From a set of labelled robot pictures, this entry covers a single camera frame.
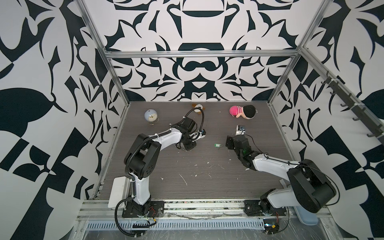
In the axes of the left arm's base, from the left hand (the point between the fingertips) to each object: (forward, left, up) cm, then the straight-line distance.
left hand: (193, 140), depth 95 cm
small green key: (-2, -16, -4) cm, 16 cm away
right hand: (-1, -24, +5) cm, 25 cm away
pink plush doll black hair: (+21, -39, +2) cm, 44 cm away
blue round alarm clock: (+18, +28, +4) cm, 33 cm away
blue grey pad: (-42, -51, -1) cm, 66 cm away
